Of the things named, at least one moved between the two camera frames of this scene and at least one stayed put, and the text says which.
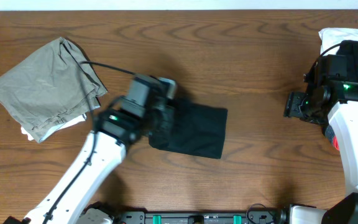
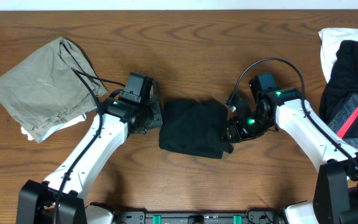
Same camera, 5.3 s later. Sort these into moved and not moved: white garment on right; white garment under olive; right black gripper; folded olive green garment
Moved: right black gripper
Not moved: white garment on right; white garment under olive; folded olive green garment
